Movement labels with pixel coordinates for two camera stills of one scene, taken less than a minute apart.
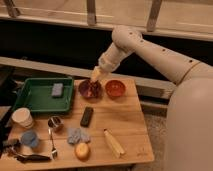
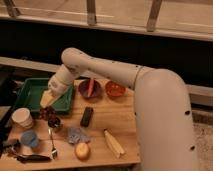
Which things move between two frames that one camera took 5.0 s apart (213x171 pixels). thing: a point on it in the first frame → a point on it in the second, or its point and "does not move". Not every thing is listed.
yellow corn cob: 116,147 does not move
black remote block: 86,117 does not move
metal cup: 56,123 does not move
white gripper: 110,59 → 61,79
